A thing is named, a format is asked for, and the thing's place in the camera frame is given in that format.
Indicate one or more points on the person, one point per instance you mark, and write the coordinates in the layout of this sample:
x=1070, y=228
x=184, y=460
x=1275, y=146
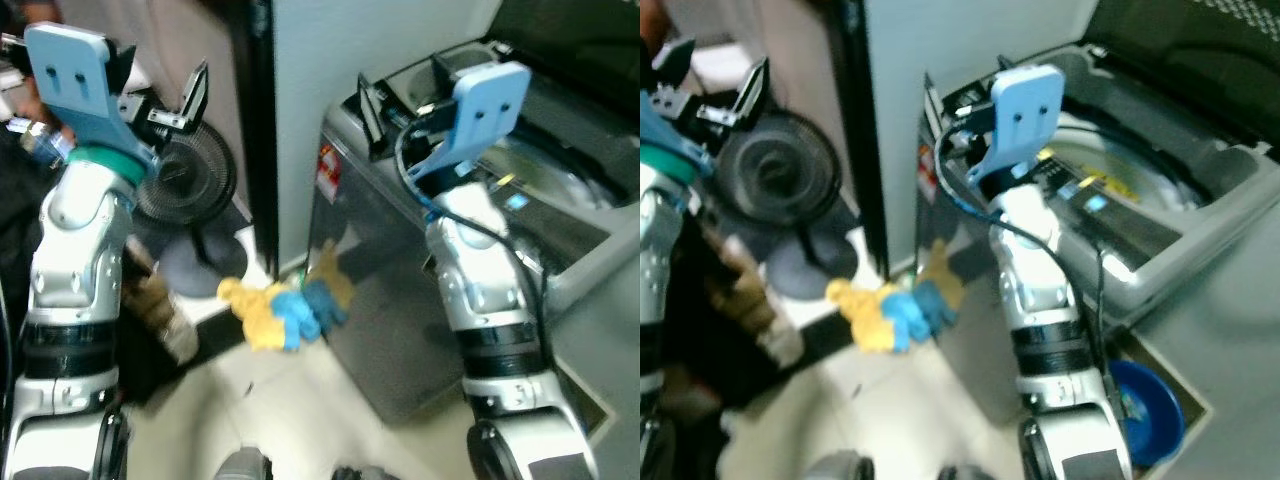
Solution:
x=655, y=15

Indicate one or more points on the light blue left wrist camera mount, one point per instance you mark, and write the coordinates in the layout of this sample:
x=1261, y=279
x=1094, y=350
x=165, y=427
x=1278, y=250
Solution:
x=65, y=80
x=660, y=120

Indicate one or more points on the black floor fan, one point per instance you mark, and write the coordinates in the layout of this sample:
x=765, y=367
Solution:
x=185, y=180
x=780, y=165

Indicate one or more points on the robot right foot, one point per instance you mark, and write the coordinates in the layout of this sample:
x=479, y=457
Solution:
x=962, y=473
x=365, y=473

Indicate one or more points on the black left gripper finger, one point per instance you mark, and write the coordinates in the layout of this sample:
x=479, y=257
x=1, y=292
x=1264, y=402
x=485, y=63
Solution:
x=756, y=92
x=196, y=92
x=124, y=68
x=675, y=65

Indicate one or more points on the blue cloth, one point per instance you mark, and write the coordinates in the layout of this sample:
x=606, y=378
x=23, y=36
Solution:
x=310, y=310
x=920, y=312

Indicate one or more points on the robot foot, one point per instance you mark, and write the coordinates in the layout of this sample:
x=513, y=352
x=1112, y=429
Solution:
x=962, y=473
x=365, y=473
x=243, y=466
x=840, y=467

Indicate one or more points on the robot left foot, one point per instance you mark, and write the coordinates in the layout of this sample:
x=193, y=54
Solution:
x=243, y=466
x=840, y=467

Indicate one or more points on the yellow cloth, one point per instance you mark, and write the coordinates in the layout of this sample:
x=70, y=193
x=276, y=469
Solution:
x=860, y=318
x=250, y=315

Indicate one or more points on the black door frame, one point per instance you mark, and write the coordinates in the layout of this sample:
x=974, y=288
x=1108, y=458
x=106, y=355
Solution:
x=260, y=130
x=868, y=130

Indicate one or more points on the light blue right wrist camera mount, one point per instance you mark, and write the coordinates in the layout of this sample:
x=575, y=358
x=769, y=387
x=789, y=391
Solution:
x=1020, y=110
x=485, y=105

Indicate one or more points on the brown cloth bundle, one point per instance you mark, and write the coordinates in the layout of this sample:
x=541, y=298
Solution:
x=160, y=310
x=755, y=310

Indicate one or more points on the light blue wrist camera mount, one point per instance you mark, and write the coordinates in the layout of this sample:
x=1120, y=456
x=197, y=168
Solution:
x=65, y=80
x=1020, y=110
x=660, y=120
x=485, y=105

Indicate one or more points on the grey top-load washing machine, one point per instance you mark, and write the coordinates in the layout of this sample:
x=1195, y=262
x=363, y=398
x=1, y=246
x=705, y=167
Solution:
x=1180, y=200
x=400, y=300

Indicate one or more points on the blue plastic basin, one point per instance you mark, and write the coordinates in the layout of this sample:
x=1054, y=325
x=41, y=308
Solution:
x=1150, y=410

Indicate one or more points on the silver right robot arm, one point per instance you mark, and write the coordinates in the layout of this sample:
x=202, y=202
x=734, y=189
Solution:
x=490, y=300
x=1040, y=300

